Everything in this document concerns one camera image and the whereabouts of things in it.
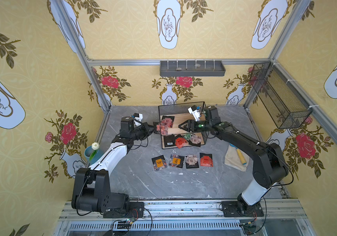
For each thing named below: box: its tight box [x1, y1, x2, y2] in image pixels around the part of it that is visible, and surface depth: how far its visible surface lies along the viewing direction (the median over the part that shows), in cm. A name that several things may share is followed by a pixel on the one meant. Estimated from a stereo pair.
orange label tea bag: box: [168, 153, 185, 169], surface depth 93 cm
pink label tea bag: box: [156, 124, 169, 136], surface depth 87 cm
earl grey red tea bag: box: [161, 115, 175, 128], surface depth 93 cm
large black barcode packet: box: [163, 133, 176, 148], surface depth 100 cm
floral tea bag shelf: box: [188, 134, 202, 148], surface depth 100 cm
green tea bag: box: [183, 132, 192, 141], surface depth 102 cm
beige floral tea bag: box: [184, 154, 199, 169], surface depth 92 cm
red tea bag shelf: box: [174, 137, 188, 149], surface depth 100 cm
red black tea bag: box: [199, 152, 214, 167], surface depth 93 cm
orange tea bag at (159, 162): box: [151, 154, 168, 172], surface depth 92 cm
